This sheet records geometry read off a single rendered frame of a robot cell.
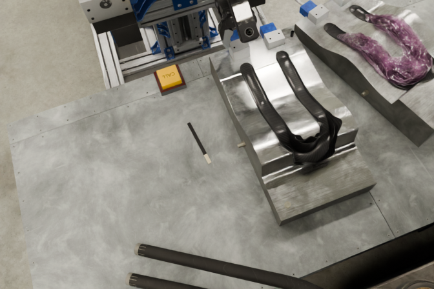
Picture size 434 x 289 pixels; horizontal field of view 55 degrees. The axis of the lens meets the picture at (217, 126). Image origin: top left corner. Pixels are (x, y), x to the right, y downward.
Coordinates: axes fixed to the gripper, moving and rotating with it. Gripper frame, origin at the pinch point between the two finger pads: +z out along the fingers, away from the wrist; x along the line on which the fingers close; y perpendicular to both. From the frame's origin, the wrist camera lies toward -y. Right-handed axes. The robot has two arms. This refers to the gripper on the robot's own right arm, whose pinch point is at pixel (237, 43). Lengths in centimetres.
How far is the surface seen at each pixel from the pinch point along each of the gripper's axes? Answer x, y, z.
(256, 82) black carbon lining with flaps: -1.1, -10.7, 5.2
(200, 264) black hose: 30, -50, 7
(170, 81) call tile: 20.8, 1.9, 9.7
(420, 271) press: -19, -70, 15
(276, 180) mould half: 4.9, -37.9, 7.4
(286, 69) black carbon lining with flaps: -10.5, -10.0, 5.2
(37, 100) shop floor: 86, 73, 94
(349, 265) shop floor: -26, -60, 93
